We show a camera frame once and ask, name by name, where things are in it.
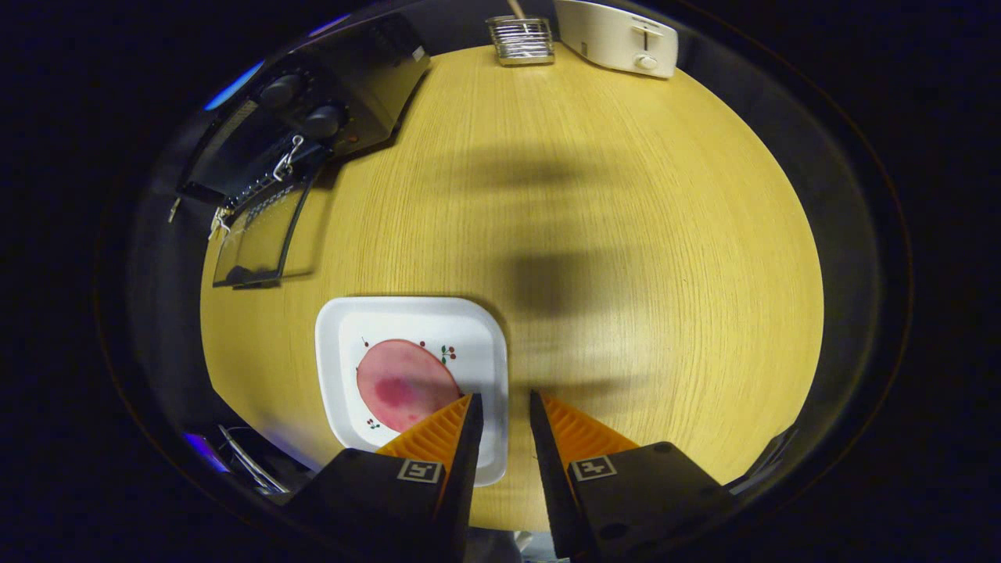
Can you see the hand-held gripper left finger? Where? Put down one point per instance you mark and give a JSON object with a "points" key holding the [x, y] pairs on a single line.
{"points": [[461, 485]]}

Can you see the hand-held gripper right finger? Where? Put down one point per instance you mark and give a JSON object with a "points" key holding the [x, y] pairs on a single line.
{"points": [[551, 485]]}

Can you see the pink ham slice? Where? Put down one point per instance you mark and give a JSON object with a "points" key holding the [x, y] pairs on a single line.
{"points": [[407, 383]]}

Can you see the white square plate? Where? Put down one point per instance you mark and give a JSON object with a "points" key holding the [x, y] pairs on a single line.
{"points": [[344, 328]]}

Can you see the black toaster oven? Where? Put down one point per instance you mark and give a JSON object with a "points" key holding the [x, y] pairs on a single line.
{"points": [[367, 78]]}

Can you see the white bread toaster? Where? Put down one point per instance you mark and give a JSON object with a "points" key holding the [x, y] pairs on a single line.
{"points": [[610, 35]]}

